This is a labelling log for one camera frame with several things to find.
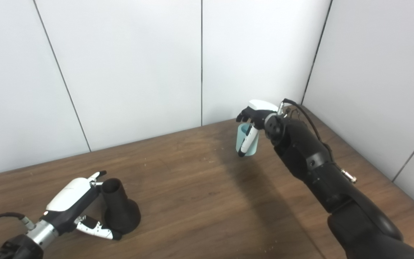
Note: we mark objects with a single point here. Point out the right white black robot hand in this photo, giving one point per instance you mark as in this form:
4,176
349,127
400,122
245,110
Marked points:
261,108

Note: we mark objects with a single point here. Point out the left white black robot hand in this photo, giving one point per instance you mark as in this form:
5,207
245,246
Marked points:
68,196

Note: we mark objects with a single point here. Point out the black flared nozzle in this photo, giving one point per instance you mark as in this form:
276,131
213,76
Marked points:
120,212

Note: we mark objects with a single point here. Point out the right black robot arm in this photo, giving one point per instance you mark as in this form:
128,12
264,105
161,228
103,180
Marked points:
336,180

